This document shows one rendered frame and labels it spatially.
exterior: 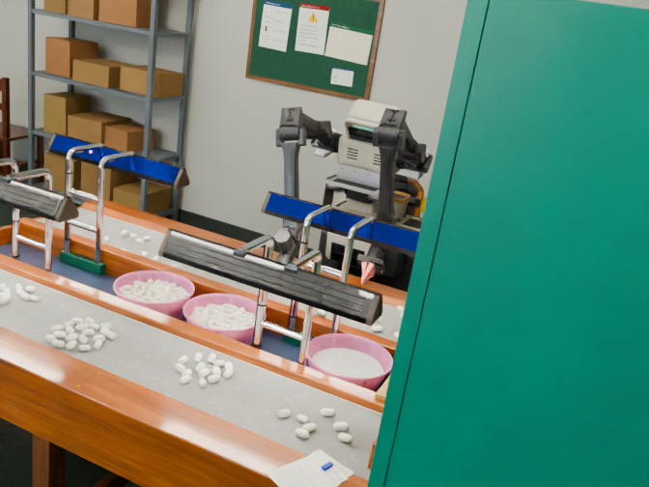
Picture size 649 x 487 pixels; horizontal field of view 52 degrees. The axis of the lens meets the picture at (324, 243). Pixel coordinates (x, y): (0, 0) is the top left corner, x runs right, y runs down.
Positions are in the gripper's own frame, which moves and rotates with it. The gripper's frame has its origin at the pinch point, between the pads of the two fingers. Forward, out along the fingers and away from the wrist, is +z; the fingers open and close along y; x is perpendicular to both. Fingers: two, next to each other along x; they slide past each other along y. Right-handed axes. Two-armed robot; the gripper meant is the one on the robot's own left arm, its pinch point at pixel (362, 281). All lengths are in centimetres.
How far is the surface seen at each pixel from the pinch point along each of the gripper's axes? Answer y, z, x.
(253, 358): -8, 52, -38
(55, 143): -128, -3, -34
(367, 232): 5.2, -1.5, -32.6
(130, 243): -94, 15, -4
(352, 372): 17, 42, -25
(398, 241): 15.8, -1.4, -32.5
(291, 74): -135, -177, 90
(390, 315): 13.6, 7.8, 3.5
